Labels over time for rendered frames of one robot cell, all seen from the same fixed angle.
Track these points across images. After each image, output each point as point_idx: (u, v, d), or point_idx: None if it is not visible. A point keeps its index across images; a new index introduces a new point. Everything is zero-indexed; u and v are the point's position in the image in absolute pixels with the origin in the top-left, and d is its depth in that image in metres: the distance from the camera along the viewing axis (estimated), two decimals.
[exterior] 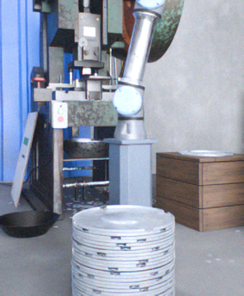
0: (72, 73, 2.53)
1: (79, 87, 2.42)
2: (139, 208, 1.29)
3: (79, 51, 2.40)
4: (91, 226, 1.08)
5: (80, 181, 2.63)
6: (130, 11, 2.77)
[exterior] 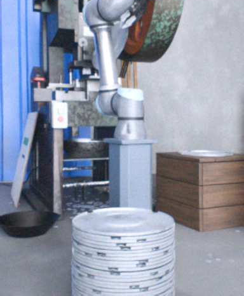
0: (72, 73, 2.53)
1: (79, 87, 2.42)
2: None
3: (79, 51, 2.40)
4: (120, 49, 2.29)
5: (80, 181, 2.63)
6: (130, 12, 2.77)
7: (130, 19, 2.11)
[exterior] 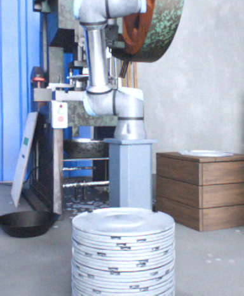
0: (72, 73, 2.53)
1: (79, 87, 2.42)
2: (78, 76, 2.26)
3: (79, 51, 2.40)
4: (108, 80, 2.46)
5: (80, 181, 2.63)
6: (140, 22, 2.61)
7: None
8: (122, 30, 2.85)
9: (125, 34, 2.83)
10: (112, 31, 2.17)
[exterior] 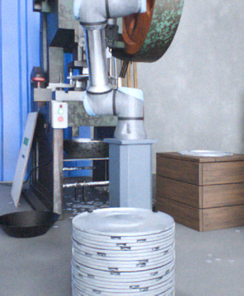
0: (72, 73, 2.53)
1: (79, 87, 2.42)
2: (112, 77, 2.32)
3: (79, 51, 2.40)
4: None
5: (80, 181, 2.63)
6: (138, 23, 2.65)
7: None
8: None
9: (123, 26, 2.86)
10: (112, 31, 2.17)
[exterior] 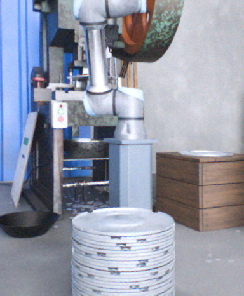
0: (72, 73, 2.53)
1: (79, 87, 2.42)
2: None
3: (79, 51, 2.40)
4: (74, 77, 2.32)
5: (80, 181, 2.63)
6: None
7: None
8: None
9: None
10: (112, 31, 2.17)
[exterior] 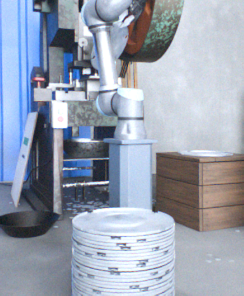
0: (72, 73, 2.53)
1: (79, 87, 2.42)
2: (97, 69, 2.22)
3: (79, 51, 2.40)
4: (115, 27, 2.11)
5: (80, 181, 2.63)
6: None
7: (128, 18, 2.10)
8: None
9: None
10: None
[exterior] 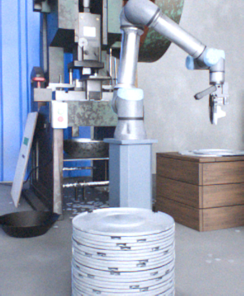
0: (72, 73, 2.53)
1: (79, 87, 2.42)
2: None
3: (79, 51, 2.40)
4: None
5: (80, 181, 2.63)
6: None
7: None
8: None
9: None
10: (222, 89, 2.03)
